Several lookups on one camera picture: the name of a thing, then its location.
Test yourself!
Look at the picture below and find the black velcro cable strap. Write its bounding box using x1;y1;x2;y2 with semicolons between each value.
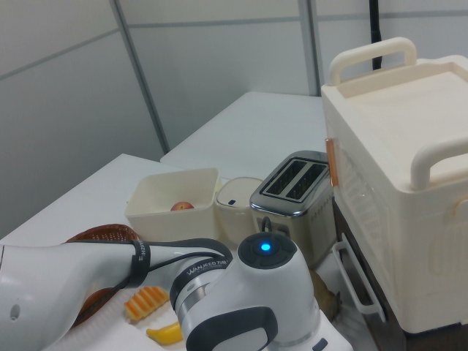
129;239;153;290

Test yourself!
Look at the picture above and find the white frame handle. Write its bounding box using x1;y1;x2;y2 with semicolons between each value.
331;243;387;323

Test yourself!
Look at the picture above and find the brown bread slice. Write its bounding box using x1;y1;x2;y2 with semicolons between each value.
309;269;343;321

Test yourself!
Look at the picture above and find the white lidded bin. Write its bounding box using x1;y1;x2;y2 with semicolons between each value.
214;177;264;244

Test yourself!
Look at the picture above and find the white plastic box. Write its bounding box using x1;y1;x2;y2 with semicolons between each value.
124;167;222;242

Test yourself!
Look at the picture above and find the yellow toy banana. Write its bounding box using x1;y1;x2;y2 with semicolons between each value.
146;321;184;345

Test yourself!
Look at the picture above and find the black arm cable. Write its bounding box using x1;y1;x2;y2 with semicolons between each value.
75;216;273;325

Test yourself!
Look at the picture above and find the chrome and cream toaster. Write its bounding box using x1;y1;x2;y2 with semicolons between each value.
249;150;336;270

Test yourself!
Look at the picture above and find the brown wicker basket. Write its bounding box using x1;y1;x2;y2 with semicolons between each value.
64;223;140;326

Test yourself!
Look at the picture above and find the cream toy cabinet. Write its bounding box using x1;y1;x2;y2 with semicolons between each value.
320;36;468;336

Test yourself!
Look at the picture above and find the copper cabinet handle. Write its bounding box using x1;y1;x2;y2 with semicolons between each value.
325;137;339;189

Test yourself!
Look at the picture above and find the black pole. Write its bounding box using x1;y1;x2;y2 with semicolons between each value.
368;0;384;70

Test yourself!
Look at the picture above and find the orange striped bread roll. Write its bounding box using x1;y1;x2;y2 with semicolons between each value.
124;285;171;325

